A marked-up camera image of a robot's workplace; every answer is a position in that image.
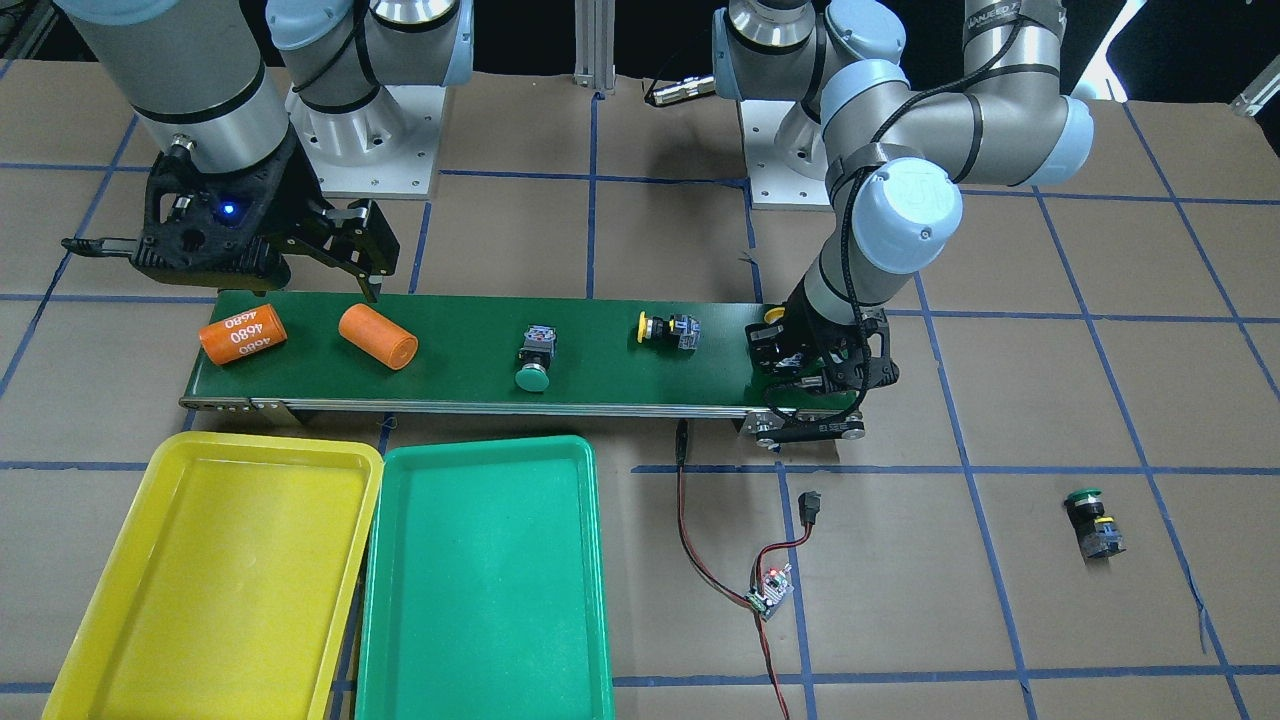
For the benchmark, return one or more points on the green plastic tray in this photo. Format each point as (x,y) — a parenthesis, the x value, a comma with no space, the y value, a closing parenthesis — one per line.
(485,596)

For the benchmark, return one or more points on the plain orange cylinder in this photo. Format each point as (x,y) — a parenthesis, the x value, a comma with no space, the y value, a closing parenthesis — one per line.
(378,336)

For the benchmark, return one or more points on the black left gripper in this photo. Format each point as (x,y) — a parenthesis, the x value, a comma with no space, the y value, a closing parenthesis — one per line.
(826,341)

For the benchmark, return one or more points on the yellow push button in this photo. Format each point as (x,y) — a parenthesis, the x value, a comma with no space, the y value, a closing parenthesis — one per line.
(772,348)
(681,331)

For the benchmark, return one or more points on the orange cylinder with 4680 print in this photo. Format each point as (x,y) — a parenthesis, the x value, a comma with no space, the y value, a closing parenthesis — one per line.
(242,335)

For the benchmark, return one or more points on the small green circuit board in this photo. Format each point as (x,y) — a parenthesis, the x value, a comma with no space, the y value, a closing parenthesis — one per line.
(768,593)

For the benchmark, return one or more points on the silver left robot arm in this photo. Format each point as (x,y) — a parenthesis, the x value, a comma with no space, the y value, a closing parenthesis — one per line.
(896,156)

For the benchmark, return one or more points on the green push button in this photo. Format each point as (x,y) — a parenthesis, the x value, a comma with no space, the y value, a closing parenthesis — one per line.
(1096,532)
(535,357)

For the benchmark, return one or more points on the black cable connector plug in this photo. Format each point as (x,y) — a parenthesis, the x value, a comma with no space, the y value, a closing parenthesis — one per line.
(808,507)

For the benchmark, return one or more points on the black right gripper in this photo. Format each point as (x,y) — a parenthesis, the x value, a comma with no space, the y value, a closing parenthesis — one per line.
(293,196)

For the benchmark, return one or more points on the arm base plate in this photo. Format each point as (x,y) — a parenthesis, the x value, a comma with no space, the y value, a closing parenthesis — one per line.
(774,185)
(387,150)

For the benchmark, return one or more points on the yellow plastic tray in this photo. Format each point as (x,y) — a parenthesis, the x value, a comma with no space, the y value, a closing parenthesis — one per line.
(227,592)

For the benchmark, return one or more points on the aluminium frame post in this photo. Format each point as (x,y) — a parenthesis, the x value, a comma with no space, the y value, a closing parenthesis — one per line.
(593,26)

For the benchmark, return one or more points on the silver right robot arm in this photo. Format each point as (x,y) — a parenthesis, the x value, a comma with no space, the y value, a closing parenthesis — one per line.
(194,69)

